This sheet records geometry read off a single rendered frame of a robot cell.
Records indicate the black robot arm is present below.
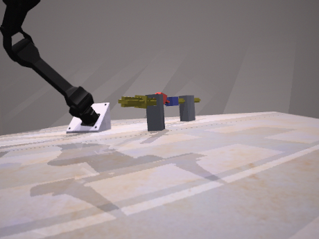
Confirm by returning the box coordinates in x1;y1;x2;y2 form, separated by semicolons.
0;0;100;127

